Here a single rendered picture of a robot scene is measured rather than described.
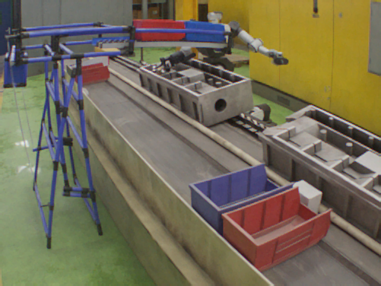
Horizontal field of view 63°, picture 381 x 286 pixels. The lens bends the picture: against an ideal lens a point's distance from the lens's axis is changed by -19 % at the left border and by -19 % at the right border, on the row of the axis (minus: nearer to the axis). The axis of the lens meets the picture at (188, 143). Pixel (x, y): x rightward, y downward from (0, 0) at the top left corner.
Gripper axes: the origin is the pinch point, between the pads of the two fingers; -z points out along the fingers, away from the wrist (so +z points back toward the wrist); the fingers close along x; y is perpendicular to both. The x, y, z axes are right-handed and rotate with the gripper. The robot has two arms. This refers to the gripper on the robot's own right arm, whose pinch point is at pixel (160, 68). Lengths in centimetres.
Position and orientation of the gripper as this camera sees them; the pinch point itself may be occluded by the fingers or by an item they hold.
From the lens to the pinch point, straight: 262.6
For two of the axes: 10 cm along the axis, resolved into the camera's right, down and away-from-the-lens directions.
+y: -4.7, -3.5, 8.1
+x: 3.8, 7.5, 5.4
